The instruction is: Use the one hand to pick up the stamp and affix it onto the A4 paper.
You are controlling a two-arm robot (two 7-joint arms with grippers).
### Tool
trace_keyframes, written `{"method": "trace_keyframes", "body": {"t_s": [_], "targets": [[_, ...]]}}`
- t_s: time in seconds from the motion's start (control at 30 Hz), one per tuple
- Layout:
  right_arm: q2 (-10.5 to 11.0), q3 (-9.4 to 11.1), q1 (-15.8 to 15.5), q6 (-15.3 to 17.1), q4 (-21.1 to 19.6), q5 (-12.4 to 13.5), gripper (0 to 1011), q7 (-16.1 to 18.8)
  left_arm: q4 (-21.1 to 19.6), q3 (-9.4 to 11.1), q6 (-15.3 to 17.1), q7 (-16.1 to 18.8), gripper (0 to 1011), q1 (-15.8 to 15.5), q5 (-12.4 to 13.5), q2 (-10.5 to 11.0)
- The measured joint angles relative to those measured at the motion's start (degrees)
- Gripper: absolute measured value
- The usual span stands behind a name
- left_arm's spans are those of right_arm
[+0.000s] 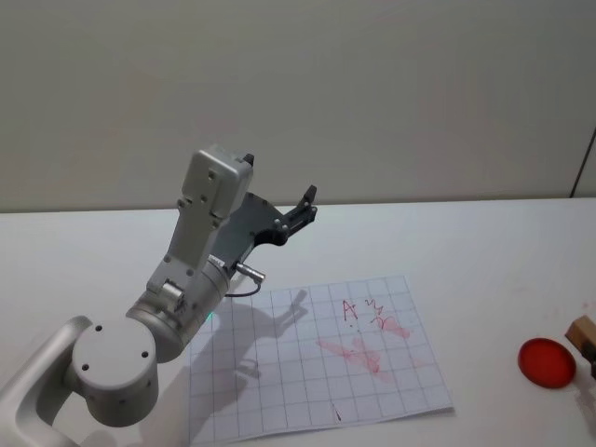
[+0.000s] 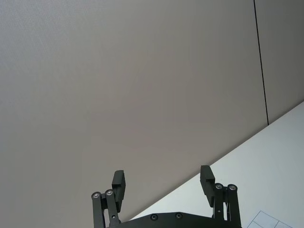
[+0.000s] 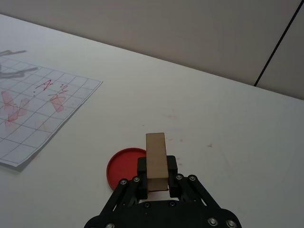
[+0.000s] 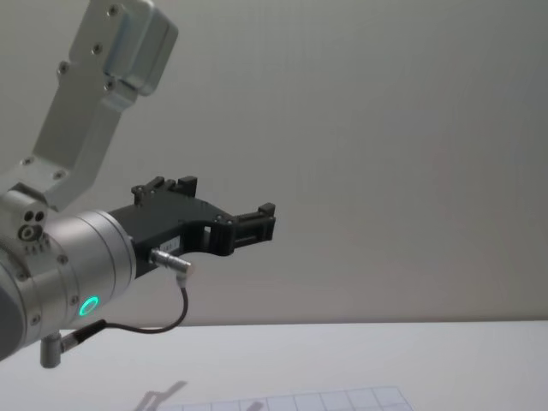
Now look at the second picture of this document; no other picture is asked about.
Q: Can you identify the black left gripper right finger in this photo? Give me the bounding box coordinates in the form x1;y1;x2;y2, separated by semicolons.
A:
200;165;242;228

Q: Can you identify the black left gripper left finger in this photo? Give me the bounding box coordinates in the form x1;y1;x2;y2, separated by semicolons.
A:
91;170;127;228

